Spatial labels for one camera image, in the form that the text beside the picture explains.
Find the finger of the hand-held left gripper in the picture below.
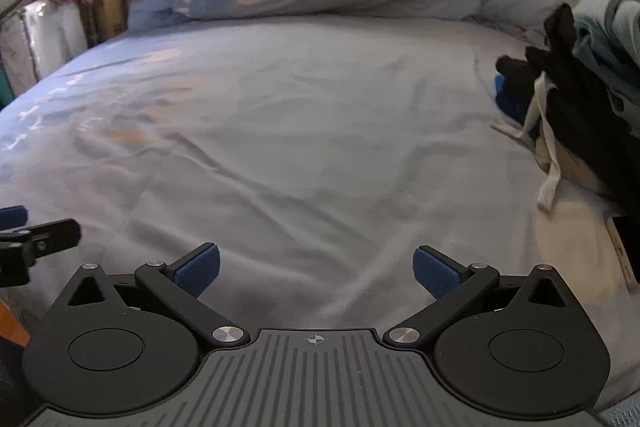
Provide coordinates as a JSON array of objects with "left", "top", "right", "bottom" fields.
[
  {"left": 0, "top": 205, "right": 28, "bottom": 233},
  {"left": 0, "top": 218, "right": 82, "bottom": 288}
]

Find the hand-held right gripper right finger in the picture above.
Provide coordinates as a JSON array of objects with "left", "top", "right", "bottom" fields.
[{"left": 382, "top": 244, "right": 582, "bottom": 349}]

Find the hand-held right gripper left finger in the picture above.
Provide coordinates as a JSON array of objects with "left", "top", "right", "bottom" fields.
[{"left": 54, "top": 243, "right": 252, "bottom": 349}]

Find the pile of dark clothes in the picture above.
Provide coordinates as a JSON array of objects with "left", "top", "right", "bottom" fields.
[{"left": 495, "top": 2, "right": 640, "bottom": 220}]

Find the blue printed bed sheet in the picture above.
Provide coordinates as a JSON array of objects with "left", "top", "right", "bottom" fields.
[{"left": 0, "top": 14, "right": 618, "bottom": 413}]

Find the clear plastic storage bag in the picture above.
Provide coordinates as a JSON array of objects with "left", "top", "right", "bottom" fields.
[{"left": 0, "top": 0, "right": 90, "bottom": 98}]

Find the blue folded cloth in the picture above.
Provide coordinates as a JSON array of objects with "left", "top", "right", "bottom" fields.
[{"left": 493, "top": 74, "right": 533, "bottom": 124}]

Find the wooden cabinet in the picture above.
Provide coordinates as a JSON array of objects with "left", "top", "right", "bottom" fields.
[{"left": 84, "top": 0, "right": 128, "bottom": 48}]

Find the light blue garment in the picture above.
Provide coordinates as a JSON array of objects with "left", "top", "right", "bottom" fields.
[{"left": 570, "top": 0, "right": 640, "bottom": 135}]

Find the wooden bed frame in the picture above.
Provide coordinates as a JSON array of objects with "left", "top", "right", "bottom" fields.
[{"left": 0, "top": 297, "right": 32, "bottom": 349}]

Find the cream garment with straps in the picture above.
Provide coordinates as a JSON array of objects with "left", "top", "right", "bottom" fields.
[{"left": 489, "top": 74, "right": 640, "bottom": 305}]

